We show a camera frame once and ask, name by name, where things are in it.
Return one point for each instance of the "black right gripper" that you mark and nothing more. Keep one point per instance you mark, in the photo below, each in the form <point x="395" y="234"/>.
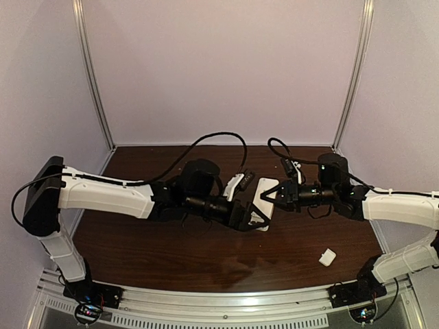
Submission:
<point x="289" y="193"/>

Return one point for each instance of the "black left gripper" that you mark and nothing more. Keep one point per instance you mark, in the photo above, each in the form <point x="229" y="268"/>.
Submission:
<point x="238" y="215"/>

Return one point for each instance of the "white remote control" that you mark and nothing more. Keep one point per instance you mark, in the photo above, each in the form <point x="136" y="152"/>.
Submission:
<point x="267" y="208"/>

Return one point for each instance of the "white battery cover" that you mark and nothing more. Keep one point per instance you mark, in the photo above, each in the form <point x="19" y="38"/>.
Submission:
<point x="327" y="257"/>

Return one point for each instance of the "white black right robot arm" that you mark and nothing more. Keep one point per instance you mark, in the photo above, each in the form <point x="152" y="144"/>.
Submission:
<point x="349" y="197"/>

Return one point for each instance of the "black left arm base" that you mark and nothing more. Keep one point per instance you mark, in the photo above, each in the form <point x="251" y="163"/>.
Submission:
<point x="97" y="294"/>

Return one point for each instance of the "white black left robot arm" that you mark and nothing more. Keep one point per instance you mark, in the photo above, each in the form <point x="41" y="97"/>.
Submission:
<point x="196" y="190"/>

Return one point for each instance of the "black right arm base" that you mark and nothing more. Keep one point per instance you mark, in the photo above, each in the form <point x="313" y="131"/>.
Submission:
<point x="346" y="294"/>

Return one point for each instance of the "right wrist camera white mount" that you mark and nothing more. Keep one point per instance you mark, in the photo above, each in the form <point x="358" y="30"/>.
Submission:
<point x="292" y="170"/>

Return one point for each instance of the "front aluminium rail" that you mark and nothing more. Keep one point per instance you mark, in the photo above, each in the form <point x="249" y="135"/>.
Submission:
<point x="299" y="308"/>

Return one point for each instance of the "right aluminium frame post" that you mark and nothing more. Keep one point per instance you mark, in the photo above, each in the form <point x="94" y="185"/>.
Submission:
<point x="363" y="41"/>

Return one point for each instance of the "aluminium frame post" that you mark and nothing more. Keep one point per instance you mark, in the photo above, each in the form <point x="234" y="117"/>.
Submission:
<point x="79" y="16"/>
<point x="363" y="41"/>

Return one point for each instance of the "left aluminium frame post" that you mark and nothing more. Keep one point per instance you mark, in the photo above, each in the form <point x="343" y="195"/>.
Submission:
<point x="79" y="16"/>

